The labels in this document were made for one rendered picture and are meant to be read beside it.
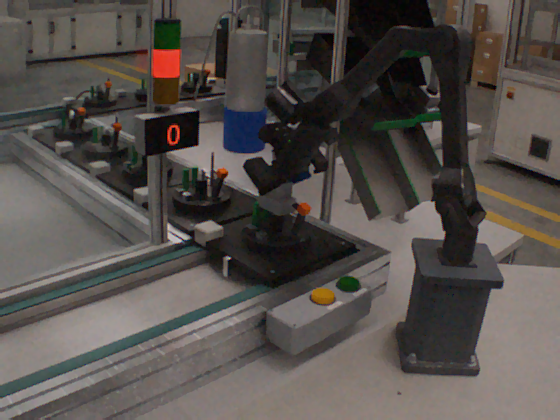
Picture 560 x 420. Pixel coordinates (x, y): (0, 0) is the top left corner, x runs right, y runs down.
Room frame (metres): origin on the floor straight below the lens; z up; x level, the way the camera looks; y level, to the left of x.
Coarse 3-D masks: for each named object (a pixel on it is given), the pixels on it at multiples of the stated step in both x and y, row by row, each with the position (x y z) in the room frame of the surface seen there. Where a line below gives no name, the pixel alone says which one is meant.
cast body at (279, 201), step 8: (288, 184) 1.11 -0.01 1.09; (272, 192) 1.09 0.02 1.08; (280, 192) 1.09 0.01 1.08; (288, 192) 1.11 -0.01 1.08; (264, 200) 1.11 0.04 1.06; (272, 200) 1.09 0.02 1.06; (280, 200) 1.09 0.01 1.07; (288, 200) 1.09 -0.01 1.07; (296, 200) 1.11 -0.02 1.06; (264, 208) 1.11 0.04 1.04; (272, 208) 1.09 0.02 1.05; (280, 208) 1.08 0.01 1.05; (288, 208) 1.09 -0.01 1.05
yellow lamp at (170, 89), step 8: (160, 80) 1.04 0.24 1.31; (168, 80) 1.04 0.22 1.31; (176, 80) 1.05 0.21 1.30; (160, 88) 1.04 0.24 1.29; (168, 88) 1.04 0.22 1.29; (176, 88) 1.05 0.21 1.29; (152, 96) 1.05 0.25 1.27; (160, 96) 1.04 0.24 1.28; (168, 96) 1.04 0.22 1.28; (176, 96) 1.05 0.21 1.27
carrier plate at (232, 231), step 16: (240, 224) 1.18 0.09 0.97; (304, 224) 1.20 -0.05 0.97; (224, 240) 1.09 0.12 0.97; (240, 240) 1.10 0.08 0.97; (320, 240) 1.12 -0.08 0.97; (336, 240) 1.13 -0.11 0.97; (224, 256) 1.04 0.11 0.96; (240, 256) 1.03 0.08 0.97; (256, 256) 1.03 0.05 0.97; (272, 256) 1.04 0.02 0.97; (288, 256) 1.04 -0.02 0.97; (304, 256) 1.04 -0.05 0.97; (320, 256) 1.05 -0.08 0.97; (336, 256) 1.07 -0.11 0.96; (256, 272) 0.98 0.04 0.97; (272, 272) 0.97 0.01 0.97; (288, 272) 0.98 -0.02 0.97; (304, 272) 1.01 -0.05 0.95
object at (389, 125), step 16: (320, 48) 1.37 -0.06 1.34; (352, 48) 1.47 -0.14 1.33; (368, 48) 1.43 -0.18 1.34; (320, 64) 1.37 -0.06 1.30; (352, 64) 1.46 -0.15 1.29; (384, 80) 1.37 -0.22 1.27; (384, 96) 1.36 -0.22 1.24; (368, 112) 1.27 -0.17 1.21; (384, 112) 1.30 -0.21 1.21; (400, 112) 1.32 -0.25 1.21; (384, 128) 1.23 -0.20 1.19; (400, 128) 1.26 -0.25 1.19
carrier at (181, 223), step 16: (192, 176) 1.33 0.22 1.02; (176, 192) 1.27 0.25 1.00; (192, 192) 1.30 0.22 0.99; (208, 192) 1.30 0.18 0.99; (224, 192) 1.31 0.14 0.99; (240, 192) 1.37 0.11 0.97; (176, 208) 1.24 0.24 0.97; (192, 208) 1.23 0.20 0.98; (208, 208) 1.23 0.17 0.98; (224, 208) 1.26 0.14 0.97; (240, 208) 1.26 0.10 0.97; (176, 224) 1.16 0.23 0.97; (192, 224) 1.16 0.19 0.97; (224, 224) 1.19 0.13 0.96
